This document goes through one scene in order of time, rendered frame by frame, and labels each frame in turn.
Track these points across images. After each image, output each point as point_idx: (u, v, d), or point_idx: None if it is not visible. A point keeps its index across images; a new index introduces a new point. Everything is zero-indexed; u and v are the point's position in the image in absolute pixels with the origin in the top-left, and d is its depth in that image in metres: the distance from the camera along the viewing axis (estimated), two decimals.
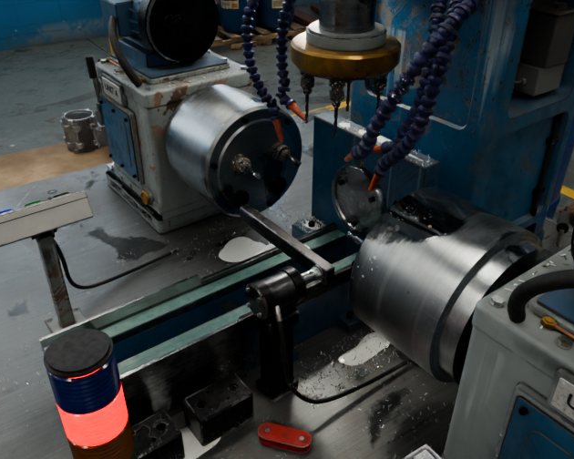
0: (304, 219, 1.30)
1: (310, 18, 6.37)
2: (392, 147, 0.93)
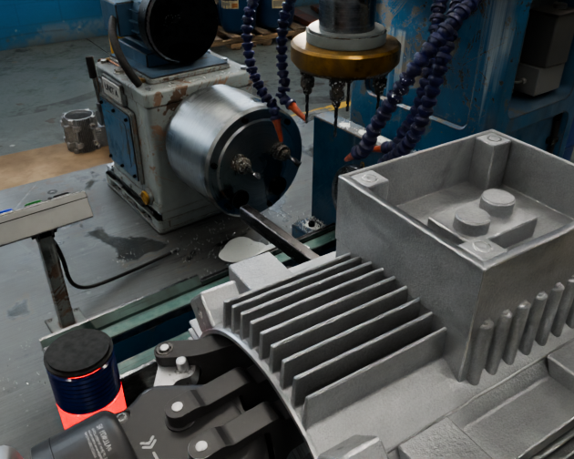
0: (304, 219, 1.30)
1: (310, 18, 6.37)
2: (392, 147, 0.93)
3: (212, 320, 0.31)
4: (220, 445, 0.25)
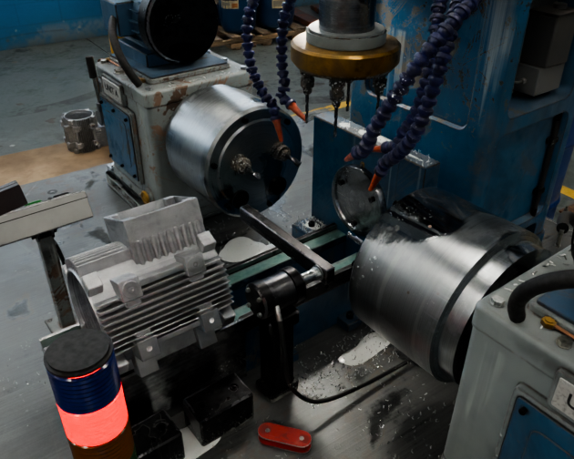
0: (304, 219, 1.30)
1: (310, 18, 6.37)
2: (392, 147, 0.93)
3: (66, 272, 0.90)
4: None
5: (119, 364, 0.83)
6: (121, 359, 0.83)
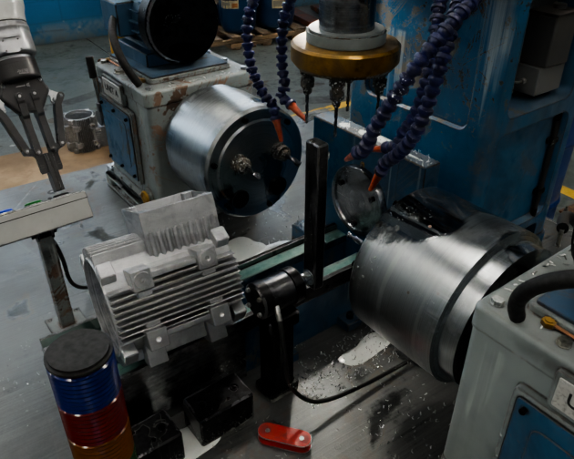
0: (304, 219, 1.30)
1: (310, 18, 6.37)
2: (392, 147, 0.93)
3: (83, 261, 0.92)
4: (18, 100, 1.02)
5: (129, 353, 0.84)
6: (131, 348, 0.85)
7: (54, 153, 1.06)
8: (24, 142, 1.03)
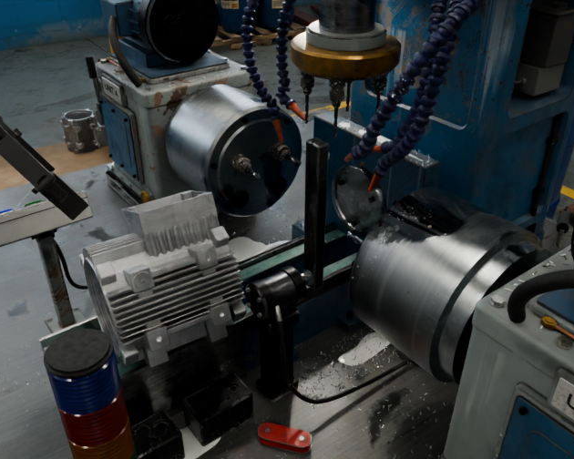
0: (304, 219, 1.30)
1: (310, 18, 6.37)
2: (392, 147, 0.93)
3: (83, 261, 0.92)
4: None
5: (129, 353, 0.84)
6: (131, 348, 0.85)
7: (16, 140, 0.85)
8: (42, 166, 0.72)
